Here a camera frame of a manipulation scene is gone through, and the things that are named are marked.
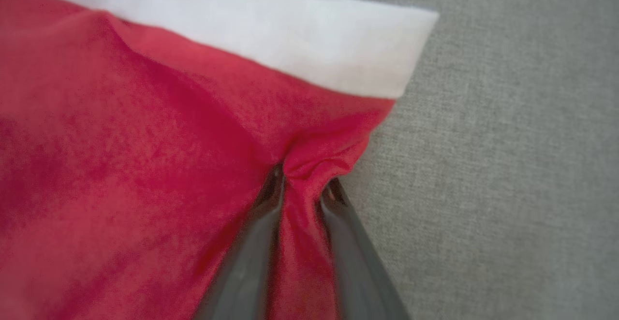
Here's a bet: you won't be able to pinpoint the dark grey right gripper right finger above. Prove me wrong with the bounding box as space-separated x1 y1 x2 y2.
319 178 412 320

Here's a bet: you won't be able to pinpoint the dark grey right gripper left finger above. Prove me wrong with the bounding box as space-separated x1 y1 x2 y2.
193 164 286 320

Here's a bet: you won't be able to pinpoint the red shorts with white bands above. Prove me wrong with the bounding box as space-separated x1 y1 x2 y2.
0 0 440 320

